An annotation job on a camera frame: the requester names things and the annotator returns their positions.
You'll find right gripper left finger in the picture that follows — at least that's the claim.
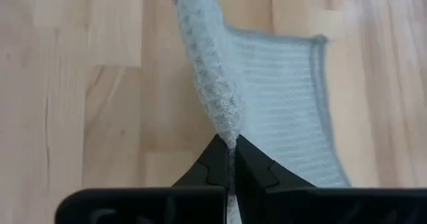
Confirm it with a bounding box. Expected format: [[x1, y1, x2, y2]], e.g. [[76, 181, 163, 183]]
[[55, 133, 232, 224]]

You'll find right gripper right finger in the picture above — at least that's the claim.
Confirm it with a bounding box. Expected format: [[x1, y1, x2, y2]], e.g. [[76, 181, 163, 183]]
[[234, 133, 427, 224]]

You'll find grey microfiber towel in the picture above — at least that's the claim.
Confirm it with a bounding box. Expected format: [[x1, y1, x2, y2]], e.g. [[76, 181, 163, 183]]
[[171, 0, 351, 224]]

